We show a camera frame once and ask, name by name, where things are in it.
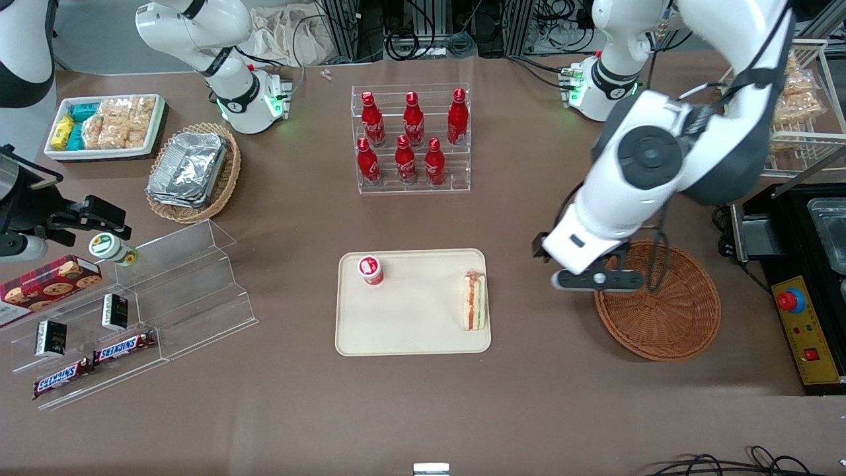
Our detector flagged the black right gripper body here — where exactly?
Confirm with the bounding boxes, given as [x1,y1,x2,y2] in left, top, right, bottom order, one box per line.
[0,147,75,247]

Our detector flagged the triangular sandwich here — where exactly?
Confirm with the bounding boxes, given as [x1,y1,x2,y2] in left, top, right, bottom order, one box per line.
[461,269,488,333]

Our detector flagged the white rectangular snack tray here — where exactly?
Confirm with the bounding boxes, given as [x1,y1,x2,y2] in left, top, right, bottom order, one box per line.
[44,93,167,162]

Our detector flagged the oval light wicker basket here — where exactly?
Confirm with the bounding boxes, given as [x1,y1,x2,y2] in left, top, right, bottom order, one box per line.
[145,122,242,225]

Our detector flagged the beige plastic tray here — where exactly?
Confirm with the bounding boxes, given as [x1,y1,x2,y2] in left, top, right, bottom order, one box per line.
[334,248,492,358]

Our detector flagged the round brown wicker basket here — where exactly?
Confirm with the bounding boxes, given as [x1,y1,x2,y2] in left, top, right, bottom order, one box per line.
[594,239,722,362]

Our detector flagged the green-lidded white cup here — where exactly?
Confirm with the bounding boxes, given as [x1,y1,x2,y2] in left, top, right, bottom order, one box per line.
[89,232,140,268]

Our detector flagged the red cookie box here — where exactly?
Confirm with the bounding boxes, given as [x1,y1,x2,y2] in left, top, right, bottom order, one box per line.
[0,255,104,329]

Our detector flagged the yellow snack packet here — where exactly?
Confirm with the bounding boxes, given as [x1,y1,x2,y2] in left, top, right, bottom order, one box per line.
[51,115,76,150]

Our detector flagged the clear rice cracker bag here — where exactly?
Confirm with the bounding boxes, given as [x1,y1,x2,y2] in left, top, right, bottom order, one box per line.
[82,115,108,150]
[128,96,157,149]
[99,98,133,150]

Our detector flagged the small black box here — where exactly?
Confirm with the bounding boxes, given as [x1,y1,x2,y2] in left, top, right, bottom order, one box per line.
[34,319,68,359]
[100,293,130,332]

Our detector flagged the stack of foil trays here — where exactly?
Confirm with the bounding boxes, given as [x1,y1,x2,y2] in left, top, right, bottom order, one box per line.
[146,131,229,210]

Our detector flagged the clear acrylic bottle rack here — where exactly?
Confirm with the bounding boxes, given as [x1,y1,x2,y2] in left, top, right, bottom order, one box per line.
[350,83,472,195]

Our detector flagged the clear acrylic step shelf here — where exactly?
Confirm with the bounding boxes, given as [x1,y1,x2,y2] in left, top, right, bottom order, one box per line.
[0,219,259,413]

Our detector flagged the Snickers chocolate bar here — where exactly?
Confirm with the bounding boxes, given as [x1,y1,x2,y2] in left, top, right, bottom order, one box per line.
[92,330,157,366]
[32,358,94,401]

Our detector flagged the red cola bottle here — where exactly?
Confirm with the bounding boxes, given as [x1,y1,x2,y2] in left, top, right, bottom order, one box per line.
[394,135,419,186]
[424,138,446,187]
[447,88,470,147]
[356,137,383,187]
[403,91,426,148]
[360,91,387,148]

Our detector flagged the grey metal plate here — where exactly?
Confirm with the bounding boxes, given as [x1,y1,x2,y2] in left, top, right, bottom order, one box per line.
[730,203,788,263]

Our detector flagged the black machine housing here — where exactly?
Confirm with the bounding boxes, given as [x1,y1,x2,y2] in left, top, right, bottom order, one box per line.
[730,181,846,397]

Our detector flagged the beige cloth bag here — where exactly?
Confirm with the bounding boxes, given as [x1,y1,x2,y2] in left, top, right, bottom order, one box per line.
[247,4,335,67]

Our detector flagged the yellow emergency stop box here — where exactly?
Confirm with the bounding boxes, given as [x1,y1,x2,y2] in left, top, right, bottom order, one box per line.
[771,275,846,386]

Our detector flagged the clear plastic container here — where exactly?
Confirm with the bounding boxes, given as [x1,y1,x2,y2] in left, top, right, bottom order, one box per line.
[806,196,846,276]

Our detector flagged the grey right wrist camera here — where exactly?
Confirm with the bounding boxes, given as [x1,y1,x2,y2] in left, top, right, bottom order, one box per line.
[0,233,49,263]

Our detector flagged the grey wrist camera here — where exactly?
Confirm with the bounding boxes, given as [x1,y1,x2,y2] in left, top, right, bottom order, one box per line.
[551,267,646,293]
[0,233,49,263]

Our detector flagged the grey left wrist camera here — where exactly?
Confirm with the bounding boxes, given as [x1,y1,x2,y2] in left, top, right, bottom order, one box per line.
[551,267,646,293]

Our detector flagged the black left base cables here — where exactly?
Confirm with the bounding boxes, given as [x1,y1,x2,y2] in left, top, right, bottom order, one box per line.
[508,55,570,91]

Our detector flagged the black right base cable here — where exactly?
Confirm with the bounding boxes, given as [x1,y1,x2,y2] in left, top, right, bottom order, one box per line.
[235,44,306,101]

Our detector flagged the coiled black background cables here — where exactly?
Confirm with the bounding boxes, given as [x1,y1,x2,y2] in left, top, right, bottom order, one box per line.
[385,25,478,61]

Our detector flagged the white wire rack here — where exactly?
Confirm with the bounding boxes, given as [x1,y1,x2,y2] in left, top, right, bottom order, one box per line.
[716,37,846,179]

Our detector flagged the aluminium frame post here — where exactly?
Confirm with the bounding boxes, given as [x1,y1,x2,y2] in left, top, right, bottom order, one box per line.
[320,0,362,65]

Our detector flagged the black floor cables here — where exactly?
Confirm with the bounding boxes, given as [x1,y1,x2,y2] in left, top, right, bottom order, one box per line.
[642,446,832,476]

